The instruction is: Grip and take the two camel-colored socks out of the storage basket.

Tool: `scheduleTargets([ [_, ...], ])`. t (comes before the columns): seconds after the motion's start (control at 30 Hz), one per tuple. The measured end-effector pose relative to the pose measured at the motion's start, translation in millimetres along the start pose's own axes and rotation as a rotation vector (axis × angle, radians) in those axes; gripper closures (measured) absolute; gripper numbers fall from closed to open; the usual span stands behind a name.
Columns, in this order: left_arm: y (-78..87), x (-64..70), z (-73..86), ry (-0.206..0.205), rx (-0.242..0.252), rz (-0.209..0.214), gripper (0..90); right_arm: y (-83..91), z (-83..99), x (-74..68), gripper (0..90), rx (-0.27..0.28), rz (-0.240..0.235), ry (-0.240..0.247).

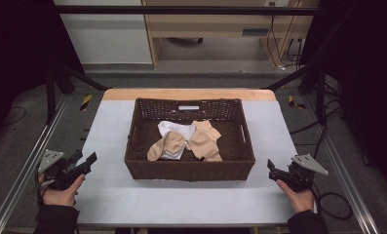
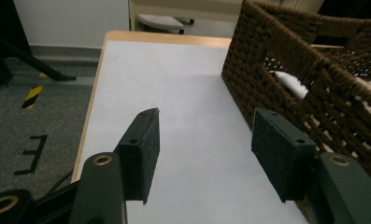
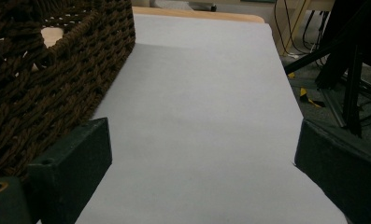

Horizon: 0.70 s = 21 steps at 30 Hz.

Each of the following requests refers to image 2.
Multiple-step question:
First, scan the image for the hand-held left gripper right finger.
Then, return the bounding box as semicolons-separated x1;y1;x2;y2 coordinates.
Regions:
250;107;318;203

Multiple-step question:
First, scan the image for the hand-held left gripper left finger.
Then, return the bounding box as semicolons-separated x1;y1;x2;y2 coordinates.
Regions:
113;107;161;205

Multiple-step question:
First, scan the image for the brown woven basket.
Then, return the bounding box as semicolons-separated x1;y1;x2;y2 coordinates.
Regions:
221;0;371;224

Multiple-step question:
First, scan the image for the white cloth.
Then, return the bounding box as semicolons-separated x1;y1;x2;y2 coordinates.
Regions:
273;70;309;101

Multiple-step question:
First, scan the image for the white chair base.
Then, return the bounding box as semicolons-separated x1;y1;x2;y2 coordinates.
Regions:
136;13;195;35

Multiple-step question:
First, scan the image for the black metal stand leg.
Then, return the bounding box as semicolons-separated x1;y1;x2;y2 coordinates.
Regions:
0;30;78;82

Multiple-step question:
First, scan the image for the black cable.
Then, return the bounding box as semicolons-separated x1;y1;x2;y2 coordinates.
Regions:
45;169;74;196

